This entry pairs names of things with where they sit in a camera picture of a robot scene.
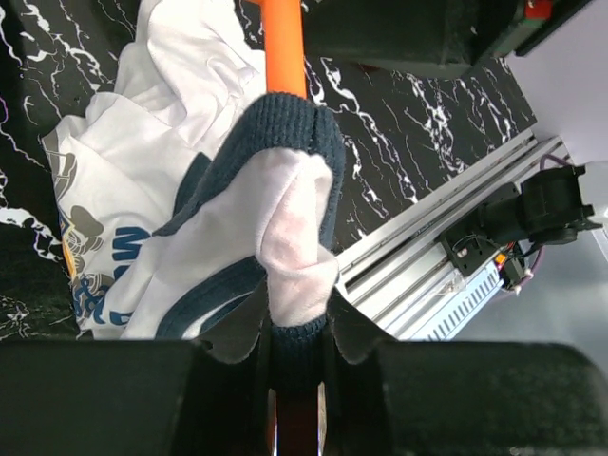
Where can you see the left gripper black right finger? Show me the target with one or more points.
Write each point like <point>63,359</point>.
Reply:
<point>365,385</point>

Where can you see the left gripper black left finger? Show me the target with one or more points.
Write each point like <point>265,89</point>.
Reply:
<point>224,408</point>

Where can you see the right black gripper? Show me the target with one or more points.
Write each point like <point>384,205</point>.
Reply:
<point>440,39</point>

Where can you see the orange hanger with white top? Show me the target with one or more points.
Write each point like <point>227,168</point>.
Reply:
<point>296,431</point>

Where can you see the white tank top navy trim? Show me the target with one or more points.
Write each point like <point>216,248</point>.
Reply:
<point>188,184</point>

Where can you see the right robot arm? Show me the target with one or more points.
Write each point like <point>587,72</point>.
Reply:
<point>551,207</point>

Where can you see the black marble patterned mat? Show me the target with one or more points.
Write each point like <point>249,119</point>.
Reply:
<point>405,137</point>

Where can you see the aluminium mounting rail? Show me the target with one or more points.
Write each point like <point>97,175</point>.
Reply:
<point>400,276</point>

